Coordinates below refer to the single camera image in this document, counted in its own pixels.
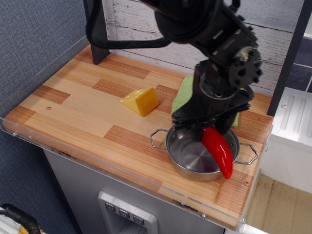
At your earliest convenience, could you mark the red toy chili pepper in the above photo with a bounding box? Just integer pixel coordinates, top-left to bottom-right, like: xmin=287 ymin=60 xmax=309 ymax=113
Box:
xmin=201 ymin=126 xmax=233 ymax=179

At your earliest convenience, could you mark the green folded cloth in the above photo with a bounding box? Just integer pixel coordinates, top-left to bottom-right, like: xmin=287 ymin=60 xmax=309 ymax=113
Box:
xmin=170 ymin=75 xmax=241 ymax=128

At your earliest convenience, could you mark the dark grey right post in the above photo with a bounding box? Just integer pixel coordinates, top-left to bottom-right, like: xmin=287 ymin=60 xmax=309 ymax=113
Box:
xmin=267 ymin=0 xmax=312 ymax=117

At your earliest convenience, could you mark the yellow toy cheese wedge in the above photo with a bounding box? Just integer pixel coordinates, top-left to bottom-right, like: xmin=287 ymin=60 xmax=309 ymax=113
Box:
xmin=119 ymin=88 xmax=158 ymax=117

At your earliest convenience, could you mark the silver dispenser button panel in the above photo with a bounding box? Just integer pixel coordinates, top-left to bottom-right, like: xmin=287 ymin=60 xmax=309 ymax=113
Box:
xmin=98 ymin=191 xmax=158 ymax=234

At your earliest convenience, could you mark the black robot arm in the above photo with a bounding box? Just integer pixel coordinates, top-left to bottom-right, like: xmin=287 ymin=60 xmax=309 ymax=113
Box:
xmin=146 ymin=0 xmax=262 ymax=141

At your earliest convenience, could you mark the dark grey left post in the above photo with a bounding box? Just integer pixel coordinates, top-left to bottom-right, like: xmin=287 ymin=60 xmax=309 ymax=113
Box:
xmin=83 ymin=0 xmax=110 ymax=65

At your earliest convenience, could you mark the stainless steel pot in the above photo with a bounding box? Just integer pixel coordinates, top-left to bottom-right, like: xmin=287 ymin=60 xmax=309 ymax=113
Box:
xmin=150 ymin=129 xmax=258 ymax=181

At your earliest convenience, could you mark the grey toy fridge cabinet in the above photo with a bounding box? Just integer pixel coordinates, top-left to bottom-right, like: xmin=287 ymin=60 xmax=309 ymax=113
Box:
xmin=44 ymin=150 xmax=225 ymax=234

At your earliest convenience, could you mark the dark grey post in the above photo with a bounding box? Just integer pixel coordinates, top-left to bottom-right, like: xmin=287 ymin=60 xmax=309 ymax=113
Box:
xmin=267 ymin=0 xmax=312 ymax=117
xmin=83 ymin=0 xmax=110 ymax=65

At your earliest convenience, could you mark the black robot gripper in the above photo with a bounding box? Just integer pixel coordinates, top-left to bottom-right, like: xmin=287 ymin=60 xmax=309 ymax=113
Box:
xmin=172 ymin=60 xmax=254 ymax=142

